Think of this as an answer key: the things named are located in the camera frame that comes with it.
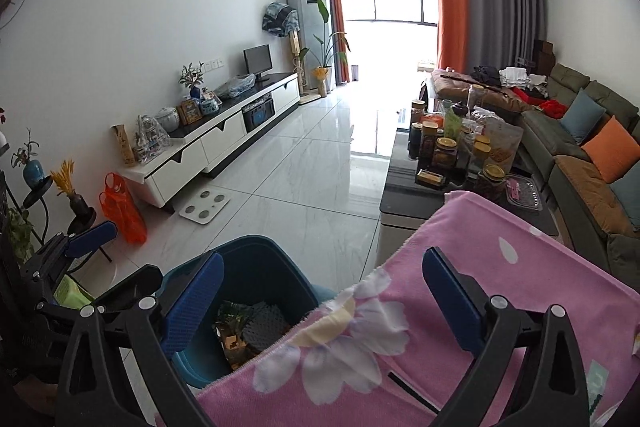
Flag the clear plastic food tray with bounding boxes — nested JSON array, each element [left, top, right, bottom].
[[505, 174, 545, 212]]

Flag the black metal plant stand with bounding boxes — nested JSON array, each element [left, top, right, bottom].
[[0, 172, 112, 268]]

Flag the tall leafy floor plant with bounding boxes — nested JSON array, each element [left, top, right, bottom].
[[300, 0, 351, 98]]

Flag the orange plastic bag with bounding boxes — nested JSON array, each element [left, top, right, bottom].
[[99, 173, 148, 245]]

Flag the clear plastic wrapped bundle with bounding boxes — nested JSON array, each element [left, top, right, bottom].
[[215, 74, 256, 100]]

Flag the small plant in blue vase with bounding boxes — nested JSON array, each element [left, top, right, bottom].
[[178, 62, 206, 100]]

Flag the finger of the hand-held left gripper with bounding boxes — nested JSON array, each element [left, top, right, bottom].
[[27, 221, 119, 282], [34, 263, 164, 319]]

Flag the wooden picture frame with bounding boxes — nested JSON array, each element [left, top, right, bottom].
[[178, 99, 203, 126]]

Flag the tall kraft paper box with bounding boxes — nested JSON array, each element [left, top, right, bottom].
[[111, 124, 138, 168]]

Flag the orange sofa cushion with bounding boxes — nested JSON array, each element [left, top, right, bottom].
[[581, 117, 640, 184]]

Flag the kraft paper pouch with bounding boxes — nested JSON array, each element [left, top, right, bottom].
[[482, 116, 525, 172]]

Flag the bonsai in blue pot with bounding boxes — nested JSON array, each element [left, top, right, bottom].
[[11, 129, 53, 188]]

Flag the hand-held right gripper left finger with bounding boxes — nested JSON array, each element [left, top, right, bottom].
[[55, 251, 226, 427]]

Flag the small black monitor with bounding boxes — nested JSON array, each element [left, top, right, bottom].
[[243, 45, 273, 82]]

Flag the dark clothing pile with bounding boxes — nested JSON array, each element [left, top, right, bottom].
[[470, 66, 501, 85]]

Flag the white ceramic lidded jar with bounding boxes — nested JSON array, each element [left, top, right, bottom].
[[156, 106, 181, 132]]

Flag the pink floral blanket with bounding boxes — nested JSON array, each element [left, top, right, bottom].
[[155, 190, 640, 427]]

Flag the dried wheat in dark vase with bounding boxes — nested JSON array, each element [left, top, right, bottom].
[[50, 159, 96, 218]]

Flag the yellow flat box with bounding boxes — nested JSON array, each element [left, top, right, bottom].
[[416, 170, 447, 188]]

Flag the green sectional sofa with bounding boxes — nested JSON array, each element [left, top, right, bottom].
[[430, 63, 640, 280]]

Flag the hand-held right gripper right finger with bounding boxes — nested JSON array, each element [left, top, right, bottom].
[[422, 247, 591, 427]]

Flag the cluster of glass jars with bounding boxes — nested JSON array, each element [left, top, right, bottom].
[[407, 97, 508, 202]]

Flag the blue sofa cushion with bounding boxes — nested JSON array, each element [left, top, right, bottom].
[[559, 88, 607, 142], [610, 177, 640, 230]]

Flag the cloth covered standing fan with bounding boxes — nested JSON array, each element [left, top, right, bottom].
[[262, 2, 311, 105]]

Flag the white standing air conditioner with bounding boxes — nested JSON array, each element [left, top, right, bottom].
[[285, 0, 333, 95]]

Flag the dark glass coffee table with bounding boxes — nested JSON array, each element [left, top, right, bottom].
[[377, 127, 558, 268]]

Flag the plastic wrapped model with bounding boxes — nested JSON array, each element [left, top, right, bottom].
[[132, 114, 171, 164]]

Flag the striped grey orange curtain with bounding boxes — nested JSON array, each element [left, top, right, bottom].
[[307, 0, 351, 85]]

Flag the white foam fruit net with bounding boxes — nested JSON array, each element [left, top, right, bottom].
[[240, 302, 292, 353]]

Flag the white bathroom scale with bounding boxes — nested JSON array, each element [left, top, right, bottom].
[[179, 191, 231, 223]]

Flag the red cloth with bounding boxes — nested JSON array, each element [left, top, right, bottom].
[[537, 99, 571, 118]]

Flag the gold foil snack wrapper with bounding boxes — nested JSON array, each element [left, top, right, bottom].
[[215, 301, 256, 368]]

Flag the cardboard boxes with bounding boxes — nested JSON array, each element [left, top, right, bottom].
[[532, 39, 556, 68]]

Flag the teal plastic bin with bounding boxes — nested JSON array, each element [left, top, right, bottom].
[[160, 234, 337, 390]]

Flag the green bottle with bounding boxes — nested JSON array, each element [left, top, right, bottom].
[[442, 109, 463, 142]]

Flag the white folded clothes pile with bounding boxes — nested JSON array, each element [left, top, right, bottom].
[[500, 67, 548, 90]]

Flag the light green packet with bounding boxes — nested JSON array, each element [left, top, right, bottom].
[[52, 276, 95, 310]]

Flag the white black tv cabinet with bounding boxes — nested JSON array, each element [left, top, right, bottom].
[[117, 72, 302, 208]]

